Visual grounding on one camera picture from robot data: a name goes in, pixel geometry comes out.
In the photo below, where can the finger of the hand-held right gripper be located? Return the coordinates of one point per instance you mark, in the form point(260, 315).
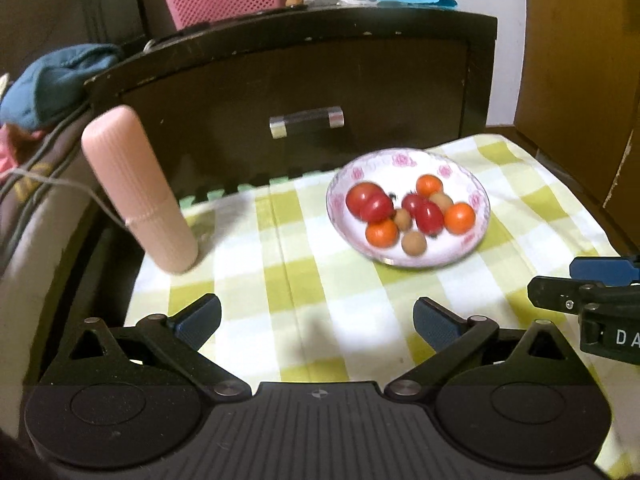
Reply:
point(602, 270)
point(560, 294)

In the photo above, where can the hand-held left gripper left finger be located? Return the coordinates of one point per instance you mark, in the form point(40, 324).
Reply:
point(200, 320)

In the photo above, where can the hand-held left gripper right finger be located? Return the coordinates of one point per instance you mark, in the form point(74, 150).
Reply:
point(437, 325)

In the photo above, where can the white floral plate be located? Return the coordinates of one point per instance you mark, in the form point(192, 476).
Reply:
point(450, 252)

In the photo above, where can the orange tangerine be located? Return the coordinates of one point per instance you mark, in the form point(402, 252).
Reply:
point(381, 232)
point(459, 218)
point(429, 185)

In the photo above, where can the red cherry tomato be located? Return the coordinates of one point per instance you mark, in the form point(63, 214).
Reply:
point(412, 203)
point(430, 216)
point(378, 209)

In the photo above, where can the large red tomato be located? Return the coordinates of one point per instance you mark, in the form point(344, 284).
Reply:
point(359, 195)

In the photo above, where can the yellow checked tablecloth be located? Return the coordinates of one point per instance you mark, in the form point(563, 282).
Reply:
point(325, 300)

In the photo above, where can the pink ribbed bottle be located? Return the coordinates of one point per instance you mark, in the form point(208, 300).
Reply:
point(135, 185)

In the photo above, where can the brown quilt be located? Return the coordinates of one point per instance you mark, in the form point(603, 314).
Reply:
point(40, 240)

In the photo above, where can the brown wooden wardrobe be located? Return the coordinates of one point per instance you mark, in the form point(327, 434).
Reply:
point(580, 85)

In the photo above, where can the pink cloth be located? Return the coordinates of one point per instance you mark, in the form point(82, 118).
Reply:
point(15, 147)

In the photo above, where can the dark wooden nightstand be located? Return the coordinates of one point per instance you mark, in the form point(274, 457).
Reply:
point(300, 60)

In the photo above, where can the blue cloth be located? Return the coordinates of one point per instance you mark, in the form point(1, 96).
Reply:
point(50, 80)

